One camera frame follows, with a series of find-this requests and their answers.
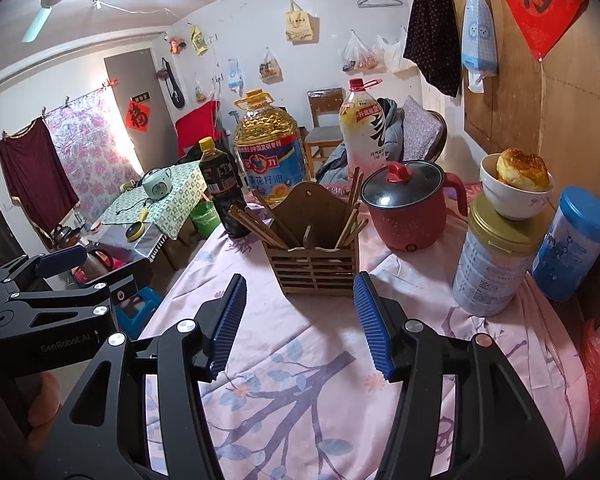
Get blue patterned hanging bag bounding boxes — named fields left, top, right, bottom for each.
left=461, top=0, right=498, bottom=93

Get green bucket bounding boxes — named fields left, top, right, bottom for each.
left=190, top=201, right=222, bottom=238

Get dark soy sauce bottle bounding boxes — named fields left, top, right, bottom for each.
left=198, top=136, right=251, bottom=240

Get large cooking oil bottle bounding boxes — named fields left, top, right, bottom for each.
left=232, top=89, right=306, bottom=206

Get person's left hand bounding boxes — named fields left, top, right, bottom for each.
left=26, top=373, right=62, bottom=455

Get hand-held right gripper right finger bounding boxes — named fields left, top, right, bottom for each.
left=352, top=271, right=566, bottom=480

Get white plastic bag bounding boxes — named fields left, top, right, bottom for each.
left=377, top=34, right=416, bottom=73

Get white drink bottle red cap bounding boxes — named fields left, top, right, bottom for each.
left=339, top=77, right=387, bottom=181

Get plywood board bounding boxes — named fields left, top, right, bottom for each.
left=440, top=0, right=600, bottom=331

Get red electric cooking pot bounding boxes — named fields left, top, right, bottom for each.
left=361, top=160, right=467, bottom=252

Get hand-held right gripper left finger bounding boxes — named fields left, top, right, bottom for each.
left=35, top=273, right=248, bottom=480

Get green checkered tablecloth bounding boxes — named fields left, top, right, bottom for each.
left=95, top=160, right=210, bottom=241

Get blue plastic stool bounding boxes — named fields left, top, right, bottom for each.
left=115, top=287, right=163, bottom=341

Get black hanging bag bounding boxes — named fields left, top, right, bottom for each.
left=159, top=57, right=186, bottom=108

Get milk powder tin gold lid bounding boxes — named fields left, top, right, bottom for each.
left=452, top=192, right=546, bottom=317

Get small dark kettle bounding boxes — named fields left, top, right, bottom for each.
left=50, top=224, right=86, bottom=250

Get small blue white bag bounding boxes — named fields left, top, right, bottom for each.
left=226, top=57, right=245, bottom=92

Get red paper door decoration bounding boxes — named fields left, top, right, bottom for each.
left=125, top=100, right=151, bottom=133

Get dark dotted garment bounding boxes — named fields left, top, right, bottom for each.
left=402, top=0, right=463, bottom=98

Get red paper wall decoration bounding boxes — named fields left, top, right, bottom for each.
left=492, top=0, right=593, bottom=63

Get silver foil table cover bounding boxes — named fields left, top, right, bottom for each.
left=100, top=222, right=168, bottom=261

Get maroon cloth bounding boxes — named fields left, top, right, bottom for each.
left=0, top=117, right=81, bottom=233

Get bunch of wooden chopsticks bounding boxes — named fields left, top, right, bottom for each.
left=227, top=165, right=370, bottom=251

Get steel kettle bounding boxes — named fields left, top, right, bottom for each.
left=72, top=245, right=117, bottom=281

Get pink floral tablecloth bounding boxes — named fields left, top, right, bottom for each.
left=140, top=180, right=593, bottom=480

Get white bowl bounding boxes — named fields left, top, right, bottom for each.
left=480, top=153, right=555, bottom=222

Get mint green rice cooker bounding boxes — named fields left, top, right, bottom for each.
left=141, top=167, right=173, bottom=200

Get blue lidded tin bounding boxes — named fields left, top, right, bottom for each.
left=531, top=186, right=600, bottom=303

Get wooden chopstick holder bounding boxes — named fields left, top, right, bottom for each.
left=261, top=182, right=358, bottom=296

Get pink floral curtain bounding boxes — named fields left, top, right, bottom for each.
left=45, top=87, right=143, bottom=221

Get grey door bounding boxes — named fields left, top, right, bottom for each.
left=104, top=47, right=173, bottom=176

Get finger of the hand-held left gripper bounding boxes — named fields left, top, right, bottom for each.
left=0, top=251, right=89, bottom=296
left=10, top=271, right=141, bottom=314

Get baked bun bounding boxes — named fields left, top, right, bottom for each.
left=496, top=147, right=551, bottom=192

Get yellow snack bag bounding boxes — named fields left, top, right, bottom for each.
left=189, top=25, right=210, bottom=57

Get clear plastic bag red contents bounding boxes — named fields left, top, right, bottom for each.
left=341, top=30, right=386, bottom=73

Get wooden chair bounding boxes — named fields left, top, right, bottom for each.
left=306, top=87, right=346, bottom=166

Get yellow tote bag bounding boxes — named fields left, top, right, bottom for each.
left=285, top=0, right=315, bottom=43

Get purple patterned cushion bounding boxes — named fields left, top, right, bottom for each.
left=402, top=95, right=448, bottom=161

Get red cloth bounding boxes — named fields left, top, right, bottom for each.
left=174, top=100, right=222, bottom=158

